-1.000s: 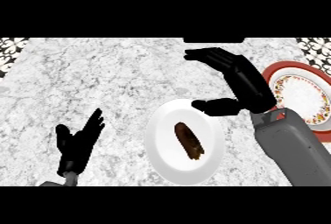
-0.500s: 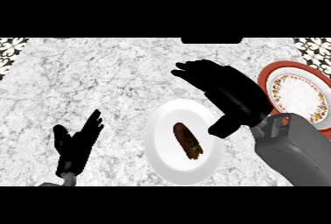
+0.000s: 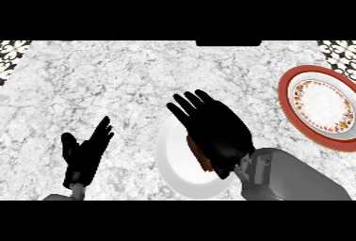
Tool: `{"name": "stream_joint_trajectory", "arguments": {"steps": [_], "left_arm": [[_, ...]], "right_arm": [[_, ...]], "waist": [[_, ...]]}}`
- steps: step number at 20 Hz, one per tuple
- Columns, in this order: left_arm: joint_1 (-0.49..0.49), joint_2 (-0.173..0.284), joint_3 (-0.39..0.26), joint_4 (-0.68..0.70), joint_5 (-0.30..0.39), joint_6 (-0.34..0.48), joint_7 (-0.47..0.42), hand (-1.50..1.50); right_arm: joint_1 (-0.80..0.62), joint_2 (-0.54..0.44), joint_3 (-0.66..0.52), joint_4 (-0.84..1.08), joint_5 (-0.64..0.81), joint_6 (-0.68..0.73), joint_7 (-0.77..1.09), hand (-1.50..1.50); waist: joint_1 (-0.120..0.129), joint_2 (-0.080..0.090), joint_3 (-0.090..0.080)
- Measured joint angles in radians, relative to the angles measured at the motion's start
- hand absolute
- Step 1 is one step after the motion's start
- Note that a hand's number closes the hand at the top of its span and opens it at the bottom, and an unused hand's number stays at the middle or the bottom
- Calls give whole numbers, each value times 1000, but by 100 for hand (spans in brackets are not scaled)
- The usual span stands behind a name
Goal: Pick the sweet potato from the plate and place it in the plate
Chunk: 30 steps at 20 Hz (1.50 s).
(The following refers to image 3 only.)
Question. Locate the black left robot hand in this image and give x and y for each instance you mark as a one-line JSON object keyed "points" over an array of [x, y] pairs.
{"points": [[84, 157]]}

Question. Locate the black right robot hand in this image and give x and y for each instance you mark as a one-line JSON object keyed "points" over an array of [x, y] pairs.
{"points": [[218, 131]]}

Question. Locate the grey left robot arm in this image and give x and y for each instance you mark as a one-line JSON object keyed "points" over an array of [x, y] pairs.
{"points": [[70, 193]]}

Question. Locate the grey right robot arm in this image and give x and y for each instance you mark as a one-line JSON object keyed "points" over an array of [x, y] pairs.
{"points": [[288, 175]]}

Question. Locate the brown sweet potato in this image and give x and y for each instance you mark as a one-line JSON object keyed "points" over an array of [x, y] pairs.
{"points": [[200, 155]]}

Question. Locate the plain white plate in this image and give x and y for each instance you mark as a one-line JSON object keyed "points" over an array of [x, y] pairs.
{"points": [[178, 163]]}

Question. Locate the red rimmed floral plate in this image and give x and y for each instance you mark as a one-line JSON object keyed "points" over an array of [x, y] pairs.
{"points": [[324, 106]]}

